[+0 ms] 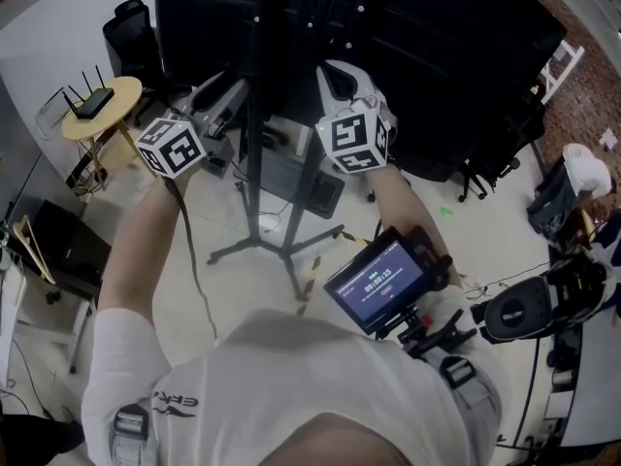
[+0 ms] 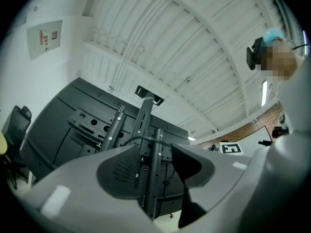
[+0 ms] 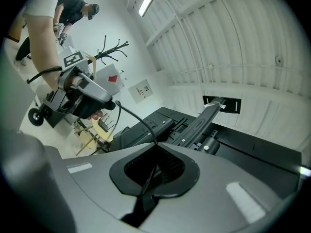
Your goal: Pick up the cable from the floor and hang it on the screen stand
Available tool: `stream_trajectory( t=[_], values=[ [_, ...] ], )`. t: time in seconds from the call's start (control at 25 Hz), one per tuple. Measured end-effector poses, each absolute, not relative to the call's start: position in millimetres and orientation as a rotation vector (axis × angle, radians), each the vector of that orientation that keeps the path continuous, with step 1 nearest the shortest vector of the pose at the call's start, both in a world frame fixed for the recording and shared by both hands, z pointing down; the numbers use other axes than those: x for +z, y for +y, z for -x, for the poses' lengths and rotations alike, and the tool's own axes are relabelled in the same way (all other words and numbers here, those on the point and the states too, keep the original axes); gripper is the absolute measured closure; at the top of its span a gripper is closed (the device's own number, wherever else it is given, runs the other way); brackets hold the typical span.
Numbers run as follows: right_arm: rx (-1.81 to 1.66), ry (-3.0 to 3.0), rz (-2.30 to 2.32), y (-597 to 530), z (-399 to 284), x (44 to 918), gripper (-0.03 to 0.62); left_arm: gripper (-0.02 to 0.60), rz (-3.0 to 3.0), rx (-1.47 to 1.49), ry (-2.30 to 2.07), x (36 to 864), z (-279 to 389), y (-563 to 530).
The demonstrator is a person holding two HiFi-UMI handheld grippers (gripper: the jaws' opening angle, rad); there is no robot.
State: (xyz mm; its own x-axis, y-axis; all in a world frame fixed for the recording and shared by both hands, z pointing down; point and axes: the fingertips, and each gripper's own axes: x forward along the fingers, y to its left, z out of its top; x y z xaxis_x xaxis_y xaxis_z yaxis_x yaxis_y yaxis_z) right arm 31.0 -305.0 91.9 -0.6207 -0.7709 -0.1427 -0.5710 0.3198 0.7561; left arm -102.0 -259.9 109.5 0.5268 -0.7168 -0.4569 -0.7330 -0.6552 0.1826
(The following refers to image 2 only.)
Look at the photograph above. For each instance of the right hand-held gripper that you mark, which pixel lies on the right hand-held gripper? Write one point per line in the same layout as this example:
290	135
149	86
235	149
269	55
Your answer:
231	148

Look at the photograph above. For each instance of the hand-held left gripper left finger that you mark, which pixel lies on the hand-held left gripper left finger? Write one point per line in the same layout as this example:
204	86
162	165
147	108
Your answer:
80	178

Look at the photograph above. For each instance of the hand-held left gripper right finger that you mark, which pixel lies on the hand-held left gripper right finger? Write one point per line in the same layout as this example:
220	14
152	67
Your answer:
194	165

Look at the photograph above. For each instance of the black metal screen stand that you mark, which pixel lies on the black metal screen stand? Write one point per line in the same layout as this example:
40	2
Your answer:
143	120

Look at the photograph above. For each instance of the large black screen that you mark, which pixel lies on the large black screen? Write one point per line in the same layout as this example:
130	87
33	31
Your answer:
53	120

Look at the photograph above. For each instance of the long ceiling light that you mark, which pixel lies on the long ceiling light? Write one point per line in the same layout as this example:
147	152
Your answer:
264	93
192	138

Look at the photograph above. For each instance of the red and black device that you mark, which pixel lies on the red and black device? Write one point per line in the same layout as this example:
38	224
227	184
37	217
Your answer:
279	132

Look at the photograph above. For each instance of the person's white coat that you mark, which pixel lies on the person's white coat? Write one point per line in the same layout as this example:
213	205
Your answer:
291	130

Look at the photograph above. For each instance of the black office chair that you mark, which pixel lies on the black office chair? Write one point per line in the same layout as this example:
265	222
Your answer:
17	127

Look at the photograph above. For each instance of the round ceiling sensor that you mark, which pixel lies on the round ceiling sensor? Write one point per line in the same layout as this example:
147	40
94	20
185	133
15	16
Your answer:
187	79

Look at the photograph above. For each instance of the pale wooden table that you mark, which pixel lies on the pale wooden table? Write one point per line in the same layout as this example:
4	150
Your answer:
2	143

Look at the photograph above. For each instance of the person's head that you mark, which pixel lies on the person's head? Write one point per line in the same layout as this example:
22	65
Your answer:
279	59

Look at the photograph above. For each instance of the blue hair cap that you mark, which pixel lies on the blue hair cap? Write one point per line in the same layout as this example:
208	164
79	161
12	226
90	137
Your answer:
273	35

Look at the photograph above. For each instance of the black head-mounted camera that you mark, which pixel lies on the black head-mounted camera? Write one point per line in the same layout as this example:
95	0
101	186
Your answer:
253	54

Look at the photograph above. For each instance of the grey wall electrical panel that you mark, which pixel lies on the grey wall electrical panel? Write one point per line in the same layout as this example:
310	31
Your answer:
43	39

